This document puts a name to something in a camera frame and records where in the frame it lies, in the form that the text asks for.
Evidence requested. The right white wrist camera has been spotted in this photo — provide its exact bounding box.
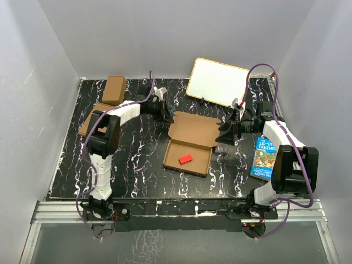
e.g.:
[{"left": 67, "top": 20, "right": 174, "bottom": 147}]
[{"left": 232, "top": 98, "right": 246, "bottom": 119}]

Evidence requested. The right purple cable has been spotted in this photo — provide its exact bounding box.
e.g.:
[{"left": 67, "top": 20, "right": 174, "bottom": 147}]
[{"left": 240, "top": 64, "right": 314, "bottom": 243}]

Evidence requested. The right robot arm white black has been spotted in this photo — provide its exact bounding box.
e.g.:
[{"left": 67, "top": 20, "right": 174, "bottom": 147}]
[{"left": 216, "top": 98, "right": 319, "bottom": 218}]

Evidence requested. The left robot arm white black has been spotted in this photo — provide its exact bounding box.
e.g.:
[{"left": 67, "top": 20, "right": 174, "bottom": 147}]
[{"left": 81, "top": 88, "right": 174, "bottom": 219}]

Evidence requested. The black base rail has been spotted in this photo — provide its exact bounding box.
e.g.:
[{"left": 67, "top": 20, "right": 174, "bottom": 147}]
[{"left": 79, "top": 198, "right": 278, "bottom": 232}]

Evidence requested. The small whiteboard with wooden frame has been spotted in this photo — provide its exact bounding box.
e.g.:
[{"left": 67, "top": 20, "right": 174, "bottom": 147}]
[{"left": 186, "top": 57, "right": 249, "bottom": 107}]

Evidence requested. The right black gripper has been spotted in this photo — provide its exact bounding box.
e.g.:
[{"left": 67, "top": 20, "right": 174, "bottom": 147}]
[{"left": 216, "top": 108, "right": 260, "bottom": 145}]

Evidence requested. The aluminium frame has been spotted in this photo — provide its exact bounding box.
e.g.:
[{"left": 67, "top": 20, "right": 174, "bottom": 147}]
[{"left": 20, "top": 199, "right": 339, "bottom": 263}]

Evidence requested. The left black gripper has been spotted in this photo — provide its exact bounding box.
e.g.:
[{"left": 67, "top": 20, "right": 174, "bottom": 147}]
[{"left": 146, "top": 100, "right": 174, "bottom": 124}]

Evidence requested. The red rectangular block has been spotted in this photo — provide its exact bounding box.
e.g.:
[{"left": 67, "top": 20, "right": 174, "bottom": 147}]
[{"left": 179, "top": 154, "right": 193, "bottom": 165}]

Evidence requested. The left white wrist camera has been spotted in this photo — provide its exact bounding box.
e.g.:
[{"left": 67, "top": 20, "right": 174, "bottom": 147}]
[{"left": 152, "top": 86, "right": 167, "bottom": 101}]

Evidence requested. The folded cardboard box upright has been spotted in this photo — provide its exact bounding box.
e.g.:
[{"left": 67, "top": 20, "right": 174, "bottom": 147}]
[{"left": 102, "top": 76, "right": 127, "bottom": 106}]

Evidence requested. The flat cardboard box stack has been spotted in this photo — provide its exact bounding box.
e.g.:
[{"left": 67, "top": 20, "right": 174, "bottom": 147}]
[{"left": 78, "top": 102, "right": 113, "bottom": 137}]

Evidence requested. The blue treehouse book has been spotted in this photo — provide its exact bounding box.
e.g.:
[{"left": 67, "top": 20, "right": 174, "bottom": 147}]
[{"left": 250, "top": 137, "right": 277, "bottom": 182}]

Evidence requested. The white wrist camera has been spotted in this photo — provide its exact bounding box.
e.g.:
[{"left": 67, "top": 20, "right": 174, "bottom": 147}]
[
  {"left": 152, "top": 86, "right": 167, "bottom": 101},
  {"left": 232, "top": 98, "right": 246, "bottom": 119}
]

